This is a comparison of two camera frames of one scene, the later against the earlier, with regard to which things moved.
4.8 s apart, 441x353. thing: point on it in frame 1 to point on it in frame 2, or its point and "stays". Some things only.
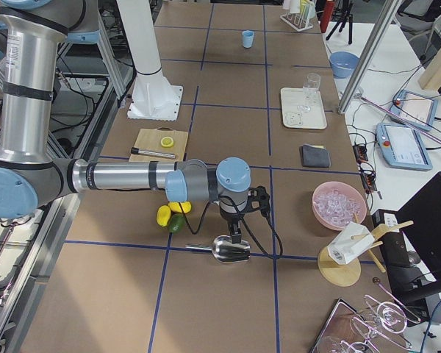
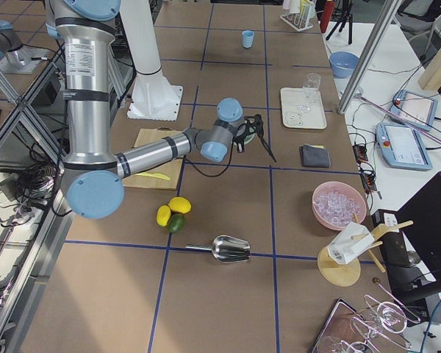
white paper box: (351, 241) stays
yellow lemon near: (163, 215) stays
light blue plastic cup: (248, 36) stays
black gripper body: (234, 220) to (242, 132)
